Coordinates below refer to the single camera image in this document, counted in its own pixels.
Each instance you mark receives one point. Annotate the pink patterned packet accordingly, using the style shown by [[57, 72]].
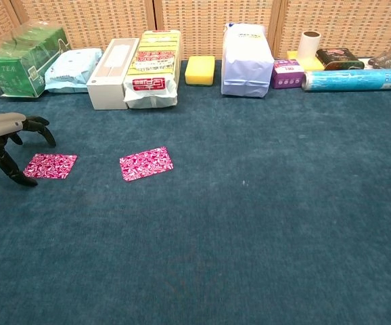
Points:
[[146, 164], [51, 166]]

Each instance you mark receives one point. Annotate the yellow sponge multipack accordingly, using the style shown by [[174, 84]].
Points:
[[155, 67]]

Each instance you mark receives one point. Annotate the green tea bag box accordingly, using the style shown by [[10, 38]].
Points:
[[16, 74]]

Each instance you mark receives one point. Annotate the white paper bag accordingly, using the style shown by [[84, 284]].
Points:
[[246, 64]]

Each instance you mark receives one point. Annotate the white power strip box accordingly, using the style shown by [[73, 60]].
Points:
[[107, 88]]

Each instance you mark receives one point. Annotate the dark metal tin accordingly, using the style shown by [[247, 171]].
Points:
[[337, 59]]

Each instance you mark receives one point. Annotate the light blue wet wipes pack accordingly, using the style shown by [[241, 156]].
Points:
[[70, 72]]

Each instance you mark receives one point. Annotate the small purple box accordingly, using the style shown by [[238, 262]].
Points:
[[287, 74]]

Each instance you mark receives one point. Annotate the wicker folding screen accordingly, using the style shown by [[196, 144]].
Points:
[[209, 20]]

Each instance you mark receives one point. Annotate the blue cling film roll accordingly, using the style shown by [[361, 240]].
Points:
[[351, 80]]

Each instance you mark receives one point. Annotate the teal table mat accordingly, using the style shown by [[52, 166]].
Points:
[[232, 220]]

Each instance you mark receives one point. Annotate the yellow sponge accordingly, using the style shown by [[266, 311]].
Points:
[[199, 71], [314, 65]]

